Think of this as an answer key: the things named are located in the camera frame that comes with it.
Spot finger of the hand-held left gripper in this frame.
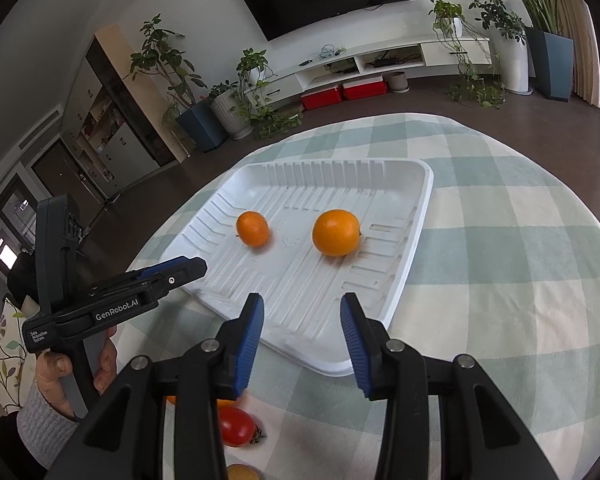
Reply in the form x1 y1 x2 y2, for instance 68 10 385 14
129 256 204 282
87 261 208 306

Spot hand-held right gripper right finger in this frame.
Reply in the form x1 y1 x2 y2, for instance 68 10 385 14
340 292 561 480

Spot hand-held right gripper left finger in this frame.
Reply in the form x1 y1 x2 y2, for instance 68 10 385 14
45 292 266 480

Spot white plastic tray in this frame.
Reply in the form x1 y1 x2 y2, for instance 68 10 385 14
159 159 435 377

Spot person's left forearm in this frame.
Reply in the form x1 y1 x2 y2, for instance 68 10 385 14
17 385 81 471

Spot person's left hand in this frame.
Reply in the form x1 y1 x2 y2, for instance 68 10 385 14
34 326 119 421

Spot dark framed glass door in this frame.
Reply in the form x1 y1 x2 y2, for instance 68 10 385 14
0 175 46 281

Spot dark entrance door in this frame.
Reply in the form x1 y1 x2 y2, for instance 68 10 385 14
32 140 106 206

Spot red tomato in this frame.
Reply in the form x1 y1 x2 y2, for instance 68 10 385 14
222 406 267 448

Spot small orange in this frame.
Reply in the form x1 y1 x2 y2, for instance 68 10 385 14
236 210 271 248

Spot floral cloth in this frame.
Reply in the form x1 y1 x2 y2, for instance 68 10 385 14
0 300 41 401

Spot large orange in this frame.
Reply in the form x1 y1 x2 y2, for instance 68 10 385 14
312 208 362 257

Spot wooden display cabinet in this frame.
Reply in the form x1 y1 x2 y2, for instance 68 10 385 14
62 24 191 196

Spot leafy plant in navy pot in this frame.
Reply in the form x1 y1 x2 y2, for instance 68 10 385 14
125 15 228 153

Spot checked green white tablecloth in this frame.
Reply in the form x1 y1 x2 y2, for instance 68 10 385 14
112 112 600 480

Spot plant in white ribbed pot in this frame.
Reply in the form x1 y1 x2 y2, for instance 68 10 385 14
207 80 255 140

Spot trailing plant in white vase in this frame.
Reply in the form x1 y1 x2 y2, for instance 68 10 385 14
428 0 506 108
235 47 303 138

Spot white television cabinet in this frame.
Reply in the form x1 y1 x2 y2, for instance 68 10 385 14
252 35 493 106

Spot bushy plant in tall white pot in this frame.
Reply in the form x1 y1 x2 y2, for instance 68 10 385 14
470 0 533 95

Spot tall plant in grey-blue pot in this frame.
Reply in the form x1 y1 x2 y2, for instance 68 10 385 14
477 0 576 103

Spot beige curtain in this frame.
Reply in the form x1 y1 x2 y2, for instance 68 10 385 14
555 0 600 108

